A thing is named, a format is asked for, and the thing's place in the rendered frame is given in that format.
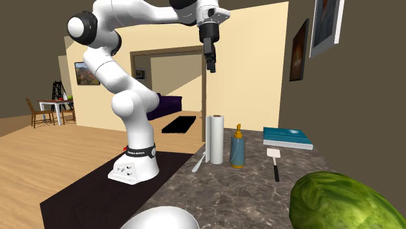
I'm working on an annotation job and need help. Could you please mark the brown wooden chair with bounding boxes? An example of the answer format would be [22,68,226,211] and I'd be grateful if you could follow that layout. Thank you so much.
[25,97,56,129]
[59,109,77,126]

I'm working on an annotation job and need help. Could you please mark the dark robot stand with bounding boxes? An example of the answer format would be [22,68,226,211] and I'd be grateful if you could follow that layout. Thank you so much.
[39,151,195,229]

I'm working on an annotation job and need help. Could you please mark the black tripod stand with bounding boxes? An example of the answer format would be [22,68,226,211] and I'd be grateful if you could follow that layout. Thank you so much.
[51,80,68,102]

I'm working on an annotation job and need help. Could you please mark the brown door frame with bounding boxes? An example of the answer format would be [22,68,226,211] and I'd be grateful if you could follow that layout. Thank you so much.
[129,45,208,143]

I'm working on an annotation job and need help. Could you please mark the white spatula with black handle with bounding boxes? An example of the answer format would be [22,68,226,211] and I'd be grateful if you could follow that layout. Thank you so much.
[265,147,282,183]

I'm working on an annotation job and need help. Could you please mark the white framed wall picture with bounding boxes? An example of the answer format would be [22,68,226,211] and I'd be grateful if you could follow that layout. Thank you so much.
[309,0,346,59]

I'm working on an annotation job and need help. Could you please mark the purple sofa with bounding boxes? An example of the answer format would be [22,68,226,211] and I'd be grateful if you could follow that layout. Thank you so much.
[146,92,183,122]

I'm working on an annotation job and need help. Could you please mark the white paper towel roll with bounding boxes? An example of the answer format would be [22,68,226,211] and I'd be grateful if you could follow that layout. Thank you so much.
[205,114,225,165]

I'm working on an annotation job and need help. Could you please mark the landscape wall picture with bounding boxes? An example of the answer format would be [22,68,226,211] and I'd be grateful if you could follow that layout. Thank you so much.
[74,61,102,86]

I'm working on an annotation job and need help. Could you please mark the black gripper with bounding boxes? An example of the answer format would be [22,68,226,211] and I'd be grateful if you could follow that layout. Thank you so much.
[198,22,221,74]

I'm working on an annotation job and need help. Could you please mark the small grey wall picture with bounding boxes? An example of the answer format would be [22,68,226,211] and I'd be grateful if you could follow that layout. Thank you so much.
[134,67,148,82]

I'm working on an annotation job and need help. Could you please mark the blue bottle with yellow pump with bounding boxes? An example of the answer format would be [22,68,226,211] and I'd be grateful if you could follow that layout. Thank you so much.
[229,123,246,170]

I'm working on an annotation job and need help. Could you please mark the white dining table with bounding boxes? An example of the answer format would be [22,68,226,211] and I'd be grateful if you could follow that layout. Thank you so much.
[36,92,75,126]

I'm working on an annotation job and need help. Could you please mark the teal book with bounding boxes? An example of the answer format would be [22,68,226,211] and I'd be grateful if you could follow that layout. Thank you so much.
[262,126,314,151]

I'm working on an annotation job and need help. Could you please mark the white knife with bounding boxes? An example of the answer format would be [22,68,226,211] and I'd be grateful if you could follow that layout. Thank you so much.
[191,151,207,173]

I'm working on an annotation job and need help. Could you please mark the dark brown wall picture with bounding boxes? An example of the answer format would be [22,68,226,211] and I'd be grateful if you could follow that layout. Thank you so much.
[288,18,310,83]

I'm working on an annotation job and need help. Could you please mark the white round object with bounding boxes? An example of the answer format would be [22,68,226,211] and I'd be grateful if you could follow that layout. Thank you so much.
[119,206,201,229]

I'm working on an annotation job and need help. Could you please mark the green lettuce head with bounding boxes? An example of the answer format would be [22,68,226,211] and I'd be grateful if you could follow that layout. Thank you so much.
[288,171,406,229]

